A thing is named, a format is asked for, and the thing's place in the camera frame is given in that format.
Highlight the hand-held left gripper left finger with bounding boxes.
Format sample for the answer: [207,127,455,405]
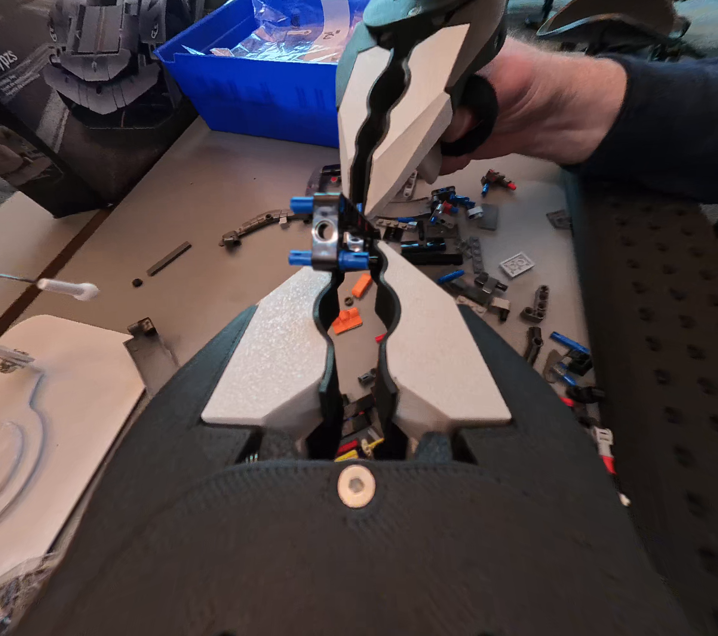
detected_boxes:
[201,268,344,460]

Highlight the black lego frame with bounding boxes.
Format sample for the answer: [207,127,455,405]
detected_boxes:
[288,192,389,273]

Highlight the scattered loose lego pieces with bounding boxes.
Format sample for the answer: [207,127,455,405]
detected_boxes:
[373,168,632,508]

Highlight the lego subassembly with curved panel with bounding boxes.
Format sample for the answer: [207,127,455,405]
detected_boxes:
[122,316,181,396]

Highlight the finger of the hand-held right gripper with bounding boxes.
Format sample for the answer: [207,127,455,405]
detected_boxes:
[337,39,407,213]
[363,22,472,219]

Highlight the person's right hand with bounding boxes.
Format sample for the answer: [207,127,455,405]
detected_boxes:
[442,37,629,175]

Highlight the white book stand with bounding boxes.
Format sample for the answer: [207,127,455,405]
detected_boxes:
[0,271,148,581]

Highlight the lego set box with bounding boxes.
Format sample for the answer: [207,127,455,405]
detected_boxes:
[0,0,213,219]

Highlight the black lego tile strip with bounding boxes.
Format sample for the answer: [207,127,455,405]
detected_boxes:
[147,242,193,277]

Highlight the empty clear plastic bags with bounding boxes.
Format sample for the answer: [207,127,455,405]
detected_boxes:
[182,0,405,66]

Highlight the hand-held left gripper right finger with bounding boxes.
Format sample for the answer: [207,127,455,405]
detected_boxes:
[370,240,512,460]

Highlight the lego car chassis assembly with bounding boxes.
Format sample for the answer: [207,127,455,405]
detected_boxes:
[335,392,387,463]

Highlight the person's right forearm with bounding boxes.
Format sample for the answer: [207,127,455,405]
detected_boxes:
[561,53,718,205]

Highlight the black perforated mat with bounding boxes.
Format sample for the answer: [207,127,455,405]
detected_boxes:
[564,182,718,636]

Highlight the blue bin holding plastic bags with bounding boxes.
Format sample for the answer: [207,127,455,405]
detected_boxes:
[154,0,388,150]

